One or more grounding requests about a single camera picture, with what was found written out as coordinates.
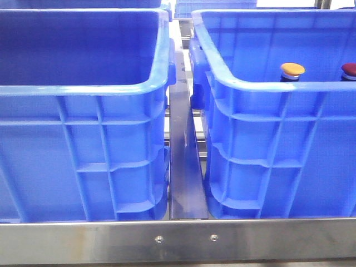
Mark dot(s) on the yellow mushroom push button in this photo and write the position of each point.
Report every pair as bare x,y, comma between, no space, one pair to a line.
291,72

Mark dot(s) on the large blue bin left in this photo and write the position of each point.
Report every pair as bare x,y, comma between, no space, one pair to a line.
83,100

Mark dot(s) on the large blue bin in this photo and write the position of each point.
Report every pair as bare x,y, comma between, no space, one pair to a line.
276,149
83,100

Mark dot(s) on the large blue bin right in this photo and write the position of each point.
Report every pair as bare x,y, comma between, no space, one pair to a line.
276,149

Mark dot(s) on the blue crate back centre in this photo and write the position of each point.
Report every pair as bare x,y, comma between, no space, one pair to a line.
183,9

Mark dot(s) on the blue bin back left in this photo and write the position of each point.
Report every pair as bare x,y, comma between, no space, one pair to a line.
42,4

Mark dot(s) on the steel divider rail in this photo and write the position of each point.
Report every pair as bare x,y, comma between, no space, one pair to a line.
187,194

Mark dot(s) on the steel front rail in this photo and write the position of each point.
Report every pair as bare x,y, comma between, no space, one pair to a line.
177,241

